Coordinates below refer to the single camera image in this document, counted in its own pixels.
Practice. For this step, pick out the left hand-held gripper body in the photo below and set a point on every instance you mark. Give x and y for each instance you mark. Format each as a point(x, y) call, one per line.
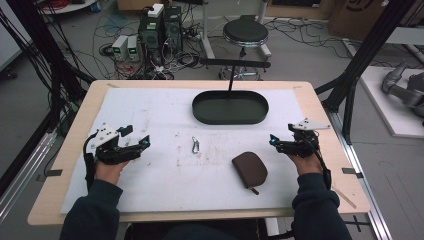
point(106, 136)

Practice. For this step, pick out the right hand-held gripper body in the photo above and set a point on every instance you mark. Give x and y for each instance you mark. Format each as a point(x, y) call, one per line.
point(301, 146)

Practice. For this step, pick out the person's right hand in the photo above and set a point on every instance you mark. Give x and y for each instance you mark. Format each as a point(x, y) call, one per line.
point(308, 165)

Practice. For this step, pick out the person's left hand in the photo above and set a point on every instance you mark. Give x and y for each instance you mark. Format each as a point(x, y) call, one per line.
point(108, 172)

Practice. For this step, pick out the brown zipper pouch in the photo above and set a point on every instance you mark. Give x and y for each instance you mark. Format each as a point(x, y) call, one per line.
point(250, 170)

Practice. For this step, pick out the white table mat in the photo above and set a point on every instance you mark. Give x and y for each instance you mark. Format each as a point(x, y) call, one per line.
point(166, 180)

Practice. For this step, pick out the grey tape strip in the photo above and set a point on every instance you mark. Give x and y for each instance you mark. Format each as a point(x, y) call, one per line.
point(53, 173)
point(350, 171)

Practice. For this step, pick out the black oval tray with stand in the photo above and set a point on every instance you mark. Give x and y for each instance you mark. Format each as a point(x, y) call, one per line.
point(230, 108)

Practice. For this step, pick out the grey power supply unit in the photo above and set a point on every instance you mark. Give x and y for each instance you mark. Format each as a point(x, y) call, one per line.
point(133, 48)
point(120, 47)

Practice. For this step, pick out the white floor platform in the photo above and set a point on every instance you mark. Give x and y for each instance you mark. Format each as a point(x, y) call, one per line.
point(386, 106)

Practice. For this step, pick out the black computer tower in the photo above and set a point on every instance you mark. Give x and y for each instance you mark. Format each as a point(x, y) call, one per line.
point(172, 28)
point(150, 36)

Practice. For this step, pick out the black round stool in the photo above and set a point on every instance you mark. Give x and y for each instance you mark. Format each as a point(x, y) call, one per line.
point(245, 31)

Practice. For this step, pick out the white box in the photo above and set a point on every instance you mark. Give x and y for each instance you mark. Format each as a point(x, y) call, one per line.
point(155, 10)

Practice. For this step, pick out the cardboard box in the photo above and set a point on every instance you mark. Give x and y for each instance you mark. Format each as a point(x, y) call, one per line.
point(373, 16)

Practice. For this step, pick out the aluminium floor rail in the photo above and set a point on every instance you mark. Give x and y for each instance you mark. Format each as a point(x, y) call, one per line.
point(23, 180)
point(366, 186)

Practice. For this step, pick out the black metal frame post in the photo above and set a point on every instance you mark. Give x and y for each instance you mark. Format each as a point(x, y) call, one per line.
point(50, 53)
point(366, 50)

